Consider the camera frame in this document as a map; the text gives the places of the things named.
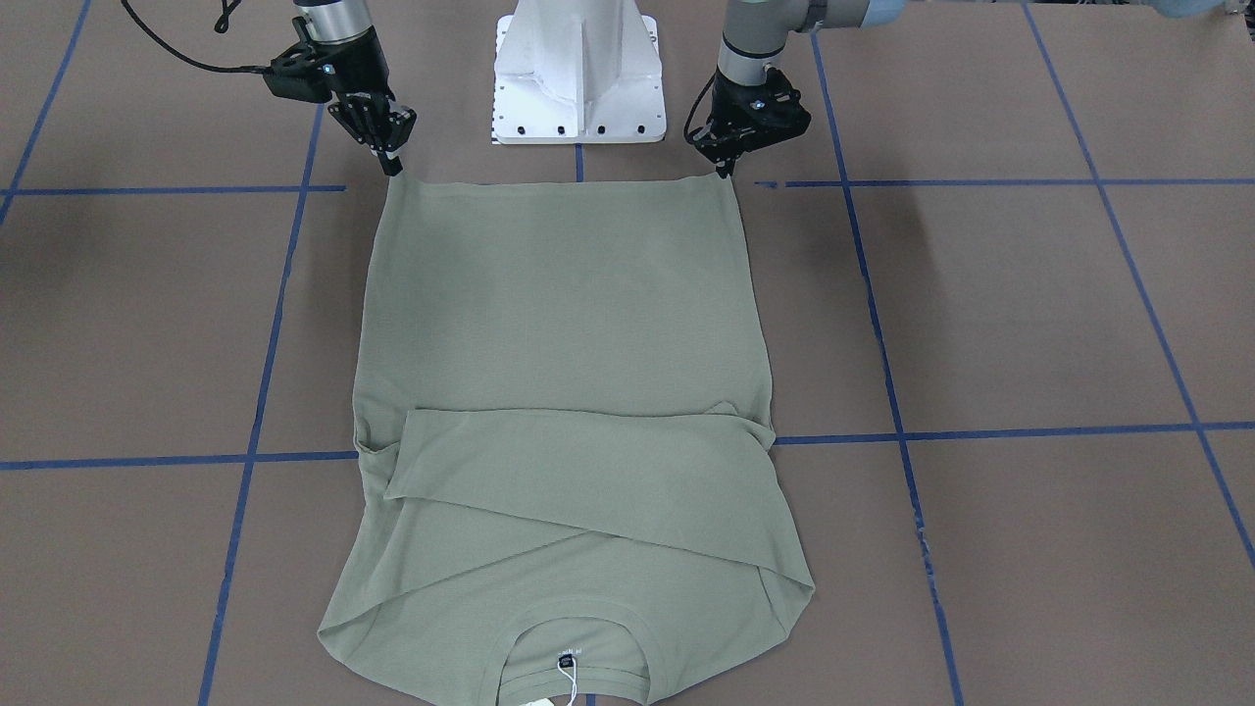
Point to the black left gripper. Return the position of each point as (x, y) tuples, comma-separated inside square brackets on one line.
[(727, 140)]

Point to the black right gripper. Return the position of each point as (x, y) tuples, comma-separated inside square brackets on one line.
[(355, 69)]

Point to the olive green long-sleeve shirt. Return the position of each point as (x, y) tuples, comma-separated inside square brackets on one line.
[(562, 414)]

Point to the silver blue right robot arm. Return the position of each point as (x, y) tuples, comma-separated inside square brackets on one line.
[(335, 19)]

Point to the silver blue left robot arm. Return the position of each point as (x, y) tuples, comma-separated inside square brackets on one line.
[(756, 33)]

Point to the white paper hang tag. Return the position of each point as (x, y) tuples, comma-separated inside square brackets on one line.
[(566, 665)]

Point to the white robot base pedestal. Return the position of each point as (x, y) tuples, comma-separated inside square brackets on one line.
[(577, 72)]

